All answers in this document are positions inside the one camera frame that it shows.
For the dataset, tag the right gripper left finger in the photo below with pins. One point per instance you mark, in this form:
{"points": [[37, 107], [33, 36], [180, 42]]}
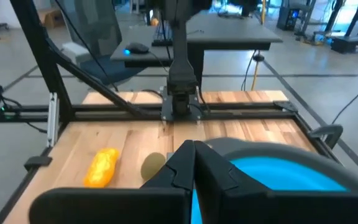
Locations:
{"points": [[110, 205]]}

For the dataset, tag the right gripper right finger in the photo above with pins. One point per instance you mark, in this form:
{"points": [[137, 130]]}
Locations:
{"points": [[291, 208]]}

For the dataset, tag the blue grey collapsible colander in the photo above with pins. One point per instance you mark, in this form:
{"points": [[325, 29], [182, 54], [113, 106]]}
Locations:
{"points": [[291, 174]]}

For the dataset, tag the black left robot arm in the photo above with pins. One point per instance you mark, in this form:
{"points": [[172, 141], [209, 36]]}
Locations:
{"points": [[180, 62]]}

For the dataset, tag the yellow mango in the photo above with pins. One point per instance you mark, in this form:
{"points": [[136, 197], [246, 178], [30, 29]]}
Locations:
{"points": [[101, 168]]}

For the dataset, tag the black computer mouse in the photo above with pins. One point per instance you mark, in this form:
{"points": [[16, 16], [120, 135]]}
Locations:
{"points": [[137, 48]]}

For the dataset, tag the black keyboard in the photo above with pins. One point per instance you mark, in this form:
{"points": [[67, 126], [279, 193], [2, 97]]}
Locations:
{"points": [[162, 43]]}

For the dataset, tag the low black floor box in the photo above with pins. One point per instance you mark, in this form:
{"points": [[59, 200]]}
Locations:
{"points": [[353, 44]]}

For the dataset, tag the black two-level desk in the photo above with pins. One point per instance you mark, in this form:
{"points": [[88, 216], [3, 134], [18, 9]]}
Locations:
{"points": [[235, 31]]}

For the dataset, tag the black computer tower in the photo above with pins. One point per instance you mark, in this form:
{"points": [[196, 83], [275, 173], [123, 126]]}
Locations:
{"points": [[288, 18]]}

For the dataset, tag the brown cardboard box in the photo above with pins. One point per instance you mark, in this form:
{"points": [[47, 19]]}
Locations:
{"points": [[51, 18]]}

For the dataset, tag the black aluminium table frame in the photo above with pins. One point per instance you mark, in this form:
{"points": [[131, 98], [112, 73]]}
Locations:
{"points": [[57, 62]]}

